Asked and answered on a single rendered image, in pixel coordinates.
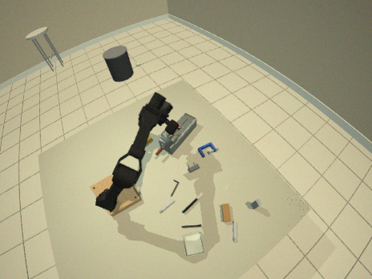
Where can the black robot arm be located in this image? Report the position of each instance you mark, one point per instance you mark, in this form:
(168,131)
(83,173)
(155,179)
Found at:
(125,177)

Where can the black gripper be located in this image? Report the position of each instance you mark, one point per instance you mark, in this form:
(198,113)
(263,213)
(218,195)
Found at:
(172,125)

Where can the blue c-shaped block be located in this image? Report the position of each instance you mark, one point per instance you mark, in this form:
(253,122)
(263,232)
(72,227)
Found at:
(205,146)

